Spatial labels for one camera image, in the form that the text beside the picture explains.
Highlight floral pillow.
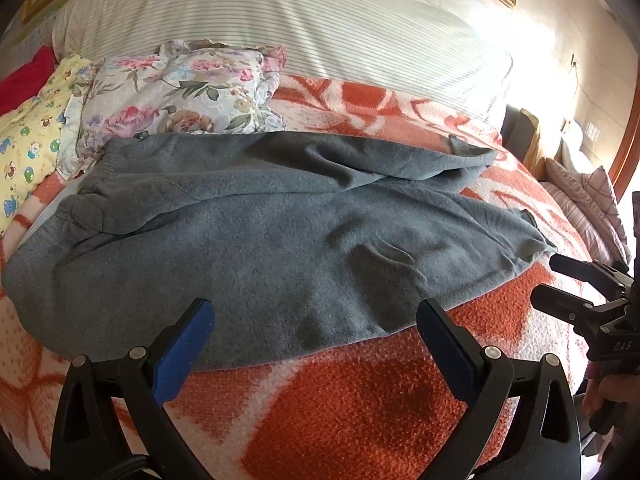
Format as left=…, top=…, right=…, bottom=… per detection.
left=56, top=40, right=286, bottom=180

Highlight orange and white blanket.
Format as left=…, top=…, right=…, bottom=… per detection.
left=1, top=76, right=596, bottom=479

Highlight striped white headboard cushion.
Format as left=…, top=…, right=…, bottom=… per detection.
left=52, top=0, right=513, bottom=127

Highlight yellow cartoon bear pillow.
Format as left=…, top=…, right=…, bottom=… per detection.
left=1, top=54, right=92, bottom=231

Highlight pink quilted bedding pile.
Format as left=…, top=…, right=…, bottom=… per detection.
left=541, top=158, right=631, bottom=264

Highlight grey sweatpants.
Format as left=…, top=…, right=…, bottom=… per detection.
left=2, top=131, right=553, bottom=370

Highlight person's right hand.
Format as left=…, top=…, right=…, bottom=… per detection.
left=582, top=362, right=639, bottom=436

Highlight yellow and grey cushion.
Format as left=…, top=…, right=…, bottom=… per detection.
left=500, top=105, right=546, bottom=181

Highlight red pillow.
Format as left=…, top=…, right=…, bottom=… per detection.
left=0, top=47, right=55, bottom=115

